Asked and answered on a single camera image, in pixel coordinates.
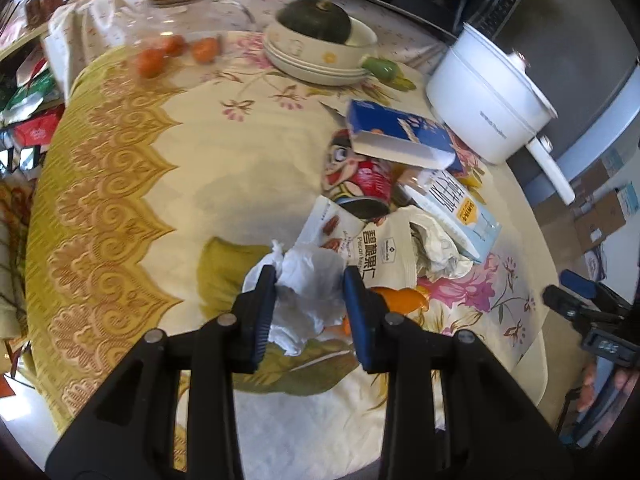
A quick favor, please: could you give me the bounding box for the white tissue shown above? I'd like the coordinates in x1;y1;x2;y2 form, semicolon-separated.
242;240;346;356

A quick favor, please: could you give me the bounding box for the white pecan snack bag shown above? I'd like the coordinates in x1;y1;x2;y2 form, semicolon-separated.
294;195;426;291

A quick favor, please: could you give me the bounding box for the red cartoon drink can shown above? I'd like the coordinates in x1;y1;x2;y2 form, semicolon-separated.
320;129;392;221

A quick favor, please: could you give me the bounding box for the light blue white carton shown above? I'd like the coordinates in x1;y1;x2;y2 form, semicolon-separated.
397;169;501;264

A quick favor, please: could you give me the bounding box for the blue almond milk carton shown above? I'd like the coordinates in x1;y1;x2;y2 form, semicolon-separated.
346;100;462;171

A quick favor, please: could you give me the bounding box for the cardboard box on floor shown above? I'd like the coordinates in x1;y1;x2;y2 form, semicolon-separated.
574;188;626;252

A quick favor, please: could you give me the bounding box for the floral tablecloth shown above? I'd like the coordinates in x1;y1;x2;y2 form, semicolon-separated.
26;0;556;479

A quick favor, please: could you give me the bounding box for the white electric cooking pot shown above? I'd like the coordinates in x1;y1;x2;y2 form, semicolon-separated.
425;23;575;205

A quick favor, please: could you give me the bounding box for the grey refrigerator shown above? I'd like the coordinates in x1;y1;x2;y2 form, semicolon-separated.
498;0;639;181

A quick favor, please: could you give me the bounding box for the green pepper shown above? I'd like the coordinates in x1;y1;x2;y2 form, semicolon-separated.
360;56;400;82

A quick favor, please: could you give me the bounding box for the orange tomato right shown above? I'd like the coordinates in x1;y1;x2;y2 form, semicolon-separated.
191;37;220;64

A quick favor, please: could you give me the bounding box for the orange tomato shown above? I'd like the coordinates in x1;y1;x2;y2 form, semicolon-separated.
191;37;220;64
134;48;165;79
157;35;188;58

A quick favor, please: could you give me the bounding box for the orange tomato left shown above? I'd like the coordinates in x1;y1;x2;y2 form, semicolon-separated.
134;48;165;79

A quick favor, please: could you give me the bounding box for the orange tomato middle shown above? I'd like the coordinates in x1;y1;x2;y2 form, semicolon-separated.
157;35;188;58

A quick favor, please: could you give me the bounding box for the clear glass jar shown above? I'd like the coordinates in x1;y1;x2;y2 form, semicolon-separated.
117;0;256;79

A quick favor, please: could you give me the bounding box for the dark green squash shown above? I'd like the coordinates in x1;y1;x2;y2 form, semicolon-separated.
276;0;352;44

